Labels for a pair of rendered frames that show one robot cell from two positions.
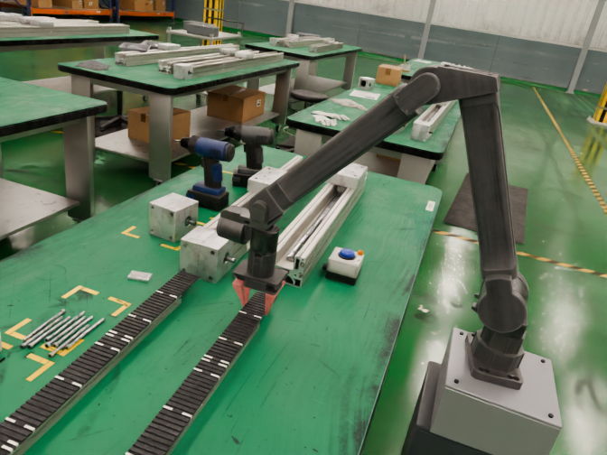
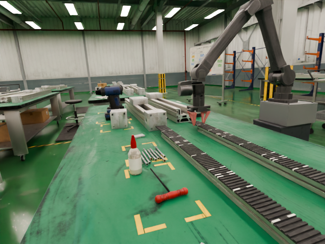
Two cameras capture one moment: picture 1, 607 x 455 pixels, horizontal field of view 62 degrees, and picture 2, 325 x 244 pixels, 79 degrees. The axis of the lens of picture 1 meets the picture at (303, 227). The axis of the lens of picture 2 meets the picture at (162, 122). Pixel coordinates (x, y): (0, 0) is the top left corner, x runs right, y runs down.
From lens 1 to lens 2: 0.85 m
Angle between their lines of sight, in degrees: 32
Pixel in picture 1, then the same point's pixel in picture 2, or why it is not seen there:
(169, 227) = (123, 120)
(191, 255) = (154, 119)
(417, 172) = not seen: hidden behind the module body
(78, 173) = not seen: outside the picture
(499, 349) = (288, 92)
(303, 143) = not seen: hidden behind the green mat
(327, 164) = (223, 46)
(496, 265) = (281, 63)
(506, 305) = (289, 73)
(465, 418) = (295, 114)
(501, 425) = (304, 111)
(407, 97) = (251, 9)
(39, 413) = (214, 163)
